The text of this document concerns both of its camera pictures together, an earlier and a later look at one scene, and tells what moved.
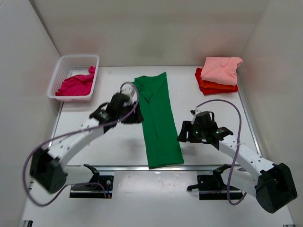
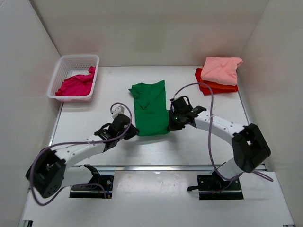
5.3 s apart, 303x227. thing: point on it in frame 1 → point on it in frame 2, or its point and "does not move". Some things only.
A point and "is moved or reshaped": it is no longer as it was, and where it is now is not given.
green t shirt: x=162 y=146 is moved or reshaped
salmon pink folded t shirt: x=222 y=69 does not move
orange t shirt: x=206 y=84 does not move
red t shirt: x=208 y=91 does not move
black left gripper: x=132 y=113 → x=130 y=131
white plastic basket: x=70 y=65 does not move
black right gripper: x=187 y=126 → x=172 y=126
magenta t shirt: x=77 y=85 does not move
